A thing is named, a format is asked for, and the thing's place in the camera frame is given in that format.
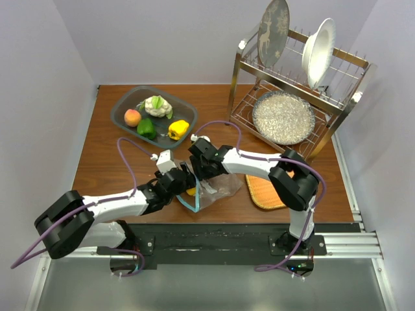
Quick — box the white bowl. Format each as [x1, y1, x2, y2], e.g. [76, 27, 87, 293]
[302, 18, 336, 90]

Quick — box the clear glass container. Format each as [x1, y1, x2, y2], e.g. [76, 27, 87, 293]
[110, 86, 198, 149]

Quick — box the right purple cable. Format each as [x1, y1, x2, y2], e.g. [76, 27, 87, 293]
[194, 121, 327, 273]

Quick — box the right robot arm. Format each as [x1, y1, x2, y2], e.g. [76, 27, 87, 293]
[189, 137, 327, 255]

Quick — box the fake brown egg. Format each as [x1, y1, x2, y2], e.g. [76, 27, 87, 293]
[124, 109, 141, 127]

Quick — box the speckled blue rimmed plate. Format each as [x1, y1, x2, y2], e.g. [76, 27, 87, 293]
[252, 91, 316, 145]

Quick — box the grey reindeer plate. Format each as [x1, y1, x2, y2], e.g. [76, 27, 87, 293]
[257, 0, 290, 68]

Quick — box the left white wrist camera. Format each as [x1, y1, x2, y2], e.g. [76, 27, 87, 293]
[156, 150, 177, 174]

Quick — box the metal dish rack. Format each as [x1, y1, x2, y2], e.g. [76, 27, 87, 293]
[226, 27, 377, 162]

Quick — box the woven bamboo tray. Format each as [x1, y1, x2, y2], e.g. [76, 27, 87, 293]
[245, 175, 286, 211]

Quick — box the clear zip top bag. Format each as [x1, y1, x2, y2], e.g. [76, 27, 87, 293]
[177, 174, 243, 213]

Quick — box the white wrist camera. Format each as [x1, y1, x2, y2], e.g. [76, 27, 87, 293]
[190, 133, 211, 144]
[156, 150, 177, 174]

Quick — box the green fake vegetable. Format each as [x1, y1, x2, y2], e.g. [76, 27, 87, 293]
[137, 118, 157, 140]

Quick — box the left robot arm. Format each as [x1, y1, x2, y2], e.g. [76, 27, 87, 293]
[34, 162, 198, 259]

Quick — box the yellow fake bell pepper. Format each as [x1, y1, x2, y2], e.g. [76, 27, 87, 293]
[168, 119, 190, 141]

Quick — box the aluminium frame rail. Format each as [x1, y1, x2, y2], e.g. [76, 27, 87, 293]
[27, 222, 397, 310]

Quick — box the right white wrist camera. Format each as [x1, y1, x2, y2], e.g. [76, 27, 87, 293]
[190, 133, 211, 144]

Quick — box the white fake cauliflower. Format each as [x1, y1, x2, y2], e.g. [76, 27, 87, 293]
[138, 95, 173, 119]

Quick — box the orange fake fruit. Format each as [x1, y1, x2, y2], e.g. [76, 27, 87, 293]
[186, 187, 196, 196]

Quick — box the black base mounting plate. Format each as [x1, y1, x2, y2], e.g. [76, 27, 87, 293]
[129, 224, 327, 270]

